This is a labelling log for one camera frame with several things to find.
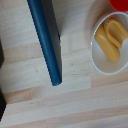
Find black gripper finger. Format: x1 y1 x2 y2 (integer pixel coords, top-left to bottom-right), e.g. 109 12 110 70
0 37 7 123

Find white bowl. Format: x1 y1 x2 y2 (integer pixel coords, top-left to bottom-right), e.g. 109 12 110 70
90 11 128 76

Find long yellow plastic banana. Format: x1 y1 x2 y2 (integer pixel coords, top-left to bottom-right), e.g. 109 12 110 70
94 24 121 63

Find curved yellow plastic piece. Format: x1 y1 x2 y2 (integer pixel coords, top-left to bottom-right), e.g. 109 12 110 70
103 18 128 50

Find red round object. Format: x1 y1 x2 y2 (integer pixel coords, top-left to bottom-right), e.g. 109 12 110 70
108 0 128 13

